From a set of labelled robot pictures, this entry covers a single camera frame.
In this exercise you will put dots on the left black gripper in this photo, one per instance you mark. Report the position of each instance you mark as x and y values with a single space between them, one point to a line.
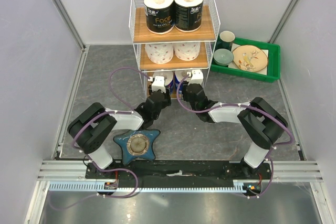
167 98

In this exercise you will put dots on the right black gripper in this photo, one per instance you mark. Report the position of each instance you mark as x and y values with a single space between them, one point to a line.
185 97

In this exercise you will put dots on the blue paper roll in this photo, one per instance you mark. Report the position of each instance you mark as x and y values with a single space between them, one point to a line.
179 75
169 81

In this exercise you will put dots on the white floral paper roll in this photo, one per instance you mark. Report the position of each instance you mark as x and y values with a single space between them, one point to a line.
187 51
159 53

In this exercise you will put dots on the black paper roll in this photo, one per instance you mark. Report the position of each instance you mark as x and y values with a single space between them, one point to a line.
159 15
188 14

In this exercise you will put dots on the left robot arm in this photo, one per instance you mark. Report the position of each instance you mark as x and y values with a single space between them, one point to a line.
91 128

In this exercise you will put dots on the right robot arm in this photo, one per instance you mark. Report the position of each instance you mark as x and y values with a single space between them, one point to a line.
261 121

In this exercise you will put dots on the green ceramic bowl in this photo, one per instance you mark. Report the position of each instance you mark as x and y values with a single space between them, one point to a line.
223 57

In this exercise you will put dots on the blue star-shaped dish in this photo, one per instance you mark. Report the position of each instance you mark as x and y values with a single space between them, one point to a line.
137 144

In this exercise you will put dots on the dark green cup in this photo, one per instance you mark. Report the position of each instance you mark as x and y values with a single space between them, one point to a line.
226 40

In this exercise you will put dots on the bird pattern ceramic plate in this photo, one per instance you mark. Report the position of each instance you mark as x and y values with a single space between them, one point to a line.
250 58

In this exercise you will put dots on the green plastic tray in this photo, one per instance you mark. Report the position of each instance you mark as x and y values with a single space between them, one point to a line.
270 74

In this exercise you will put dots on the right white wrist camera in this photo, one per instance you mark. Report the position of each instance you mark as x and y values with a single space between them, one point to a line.
195 77

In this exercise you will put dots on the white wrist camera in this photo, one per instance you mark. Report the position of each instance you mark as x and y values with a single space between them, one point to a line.
195 77
157 83

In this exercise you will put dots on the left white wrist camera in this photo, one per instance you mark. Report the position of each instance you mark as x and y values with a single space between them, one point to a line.
157 83

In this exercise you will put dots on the white wire three-tier shelf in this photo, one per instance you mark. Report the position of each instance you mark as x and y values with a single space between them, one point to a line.
206 35

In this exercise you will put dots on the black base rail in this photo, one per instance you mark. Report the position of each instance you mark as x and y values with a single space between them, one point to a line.
176 173

